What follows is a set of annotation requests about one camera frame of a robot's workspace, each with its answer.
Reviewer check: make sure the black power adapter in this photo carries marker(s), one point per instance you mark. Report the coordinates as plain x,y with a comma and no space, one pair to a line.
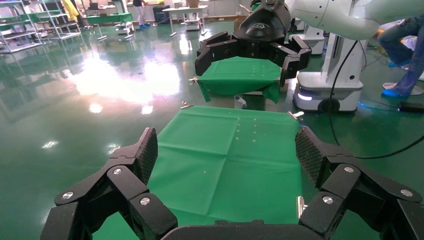
410,106

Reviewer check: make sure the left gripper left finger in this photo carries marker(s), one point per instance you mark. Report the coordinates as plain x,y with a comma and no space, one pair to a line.
99,198

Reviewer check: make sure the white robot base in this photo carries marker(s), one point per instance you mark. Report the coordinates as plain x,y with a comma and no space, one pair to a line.
192,23
313,38
124,29

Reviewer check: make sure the person in blue jeans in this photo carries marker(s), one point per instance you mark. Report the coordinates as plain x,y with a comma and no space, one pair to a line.
414,66

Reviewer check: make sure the green covered table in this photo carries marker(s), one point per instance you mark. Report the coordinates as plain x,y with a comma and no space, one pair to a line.
109,18

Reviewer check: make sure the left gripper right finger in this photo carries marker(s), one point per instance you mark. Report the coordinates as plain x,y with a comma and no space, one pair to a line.
364,198

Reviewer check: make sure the standing person white trousers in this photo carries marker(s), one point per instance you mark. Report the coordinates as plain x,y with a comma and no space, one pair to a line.
139,13

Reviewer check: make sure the white robot with column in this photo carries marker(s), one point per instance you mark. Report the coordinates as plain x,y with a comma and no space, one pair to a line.
331,89

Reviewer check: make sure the yellow garment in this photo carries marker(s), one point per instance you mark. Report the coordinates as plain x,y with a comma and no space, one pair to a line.
69,10

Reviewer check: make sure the metal cloth clip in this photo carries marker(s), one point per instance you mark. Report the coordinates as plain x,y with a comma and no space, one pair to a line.
295,115
186,105
193,80
300,205

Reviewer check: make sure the far green cloth table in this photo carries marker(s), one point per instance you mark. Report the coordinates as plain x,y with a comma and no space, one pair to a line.
238,74

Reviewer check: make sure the metal shelf rack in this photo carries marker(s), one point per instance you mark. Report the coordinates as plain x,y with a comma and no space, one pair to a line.
63,23
18,30

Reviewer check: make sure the large green tablecloth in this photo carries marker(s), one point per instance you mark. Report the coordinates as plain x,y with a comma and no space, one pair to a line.
225,165

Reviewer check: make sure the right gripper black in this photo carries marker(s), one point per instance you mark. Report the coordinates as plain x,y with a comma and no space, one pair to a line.
261,30

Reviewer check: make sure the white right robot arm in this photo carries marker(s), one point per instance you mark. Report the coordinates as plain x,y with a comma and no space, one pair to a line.
348,16

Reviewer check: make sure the white table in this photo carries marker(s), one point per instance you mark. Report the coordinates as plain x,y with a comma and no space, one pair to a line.
185,9

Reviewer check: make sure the black bin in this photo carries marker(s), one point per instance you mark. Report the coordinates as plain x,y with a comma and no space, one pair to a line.
161,14

